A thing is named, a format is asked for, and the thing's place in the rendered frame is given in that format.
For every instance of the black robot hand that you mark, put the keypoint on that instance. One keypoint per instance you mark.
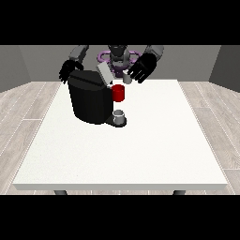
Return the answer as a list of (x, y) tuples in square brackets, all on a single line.
[(144, 67), (67, 70)]

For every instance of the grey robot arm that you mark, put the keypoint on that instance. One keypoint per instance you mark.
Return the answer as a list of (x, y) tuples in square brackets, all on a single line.
[(155, 50), (78, 52)]

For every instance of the small grey coffee pod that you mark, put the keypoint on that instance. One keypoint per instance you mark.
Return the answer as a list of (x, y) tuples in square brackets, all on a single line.
[(126, 77)]

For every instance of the black coffee machine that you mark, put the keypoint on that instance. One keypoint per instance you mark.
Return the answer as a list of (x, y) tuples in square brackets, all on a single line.
[(90, 97)]

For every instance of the red pod holder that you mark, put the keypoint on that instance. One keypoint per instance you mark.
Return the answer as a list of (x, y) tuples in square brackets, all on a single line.
[(118, 92)]

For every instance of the pale grey machine lid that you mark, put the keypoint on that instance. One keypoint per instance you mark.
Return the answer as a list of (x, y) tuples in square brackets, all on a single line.
[(105, 73)]

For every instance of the grey robot trunk purple rings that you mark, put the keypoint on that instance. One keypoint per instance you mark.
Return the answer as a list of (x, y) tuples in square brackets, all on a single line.
[(117, 55)]

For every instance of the small grey cup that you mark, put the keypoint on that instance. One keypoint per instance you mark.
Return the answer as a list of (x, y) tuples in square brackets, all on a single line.
[(119, 116)]

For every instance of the dark table leg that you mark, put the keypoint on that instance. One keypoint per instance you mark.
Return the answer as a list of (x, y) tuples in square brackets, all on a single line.
[(60, 192), (179, 192)]

